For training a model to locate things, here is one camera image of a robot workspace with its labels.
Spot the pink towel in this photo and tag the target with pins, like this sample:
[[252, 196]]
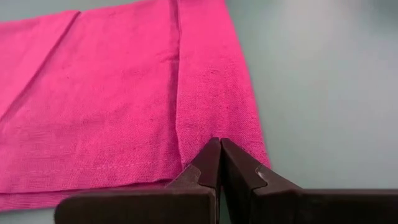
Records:
[[93, 93]]

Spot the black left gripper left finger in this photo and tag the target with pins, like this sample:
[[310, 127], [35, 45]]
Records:
[[140, 208]]

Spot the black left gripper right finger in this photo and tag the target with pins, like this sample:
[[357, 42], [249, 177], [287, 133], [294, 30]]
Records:
[[311, 208]]

